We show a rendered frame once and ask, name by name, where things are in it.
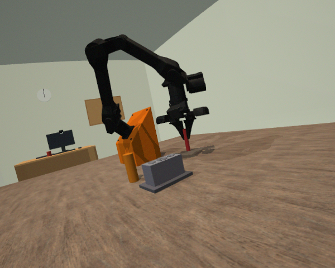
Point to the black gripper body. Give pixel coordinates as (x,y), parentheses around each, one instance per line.
(189,115)

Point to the orange cylinder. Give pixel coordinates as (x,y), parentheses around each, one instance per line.
(131,167)

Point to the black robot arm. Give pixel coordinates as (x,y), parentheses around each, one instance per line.
(97,53)

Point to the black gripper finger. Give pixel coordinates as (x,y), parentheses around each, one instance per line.
(179,126)
(188,126)

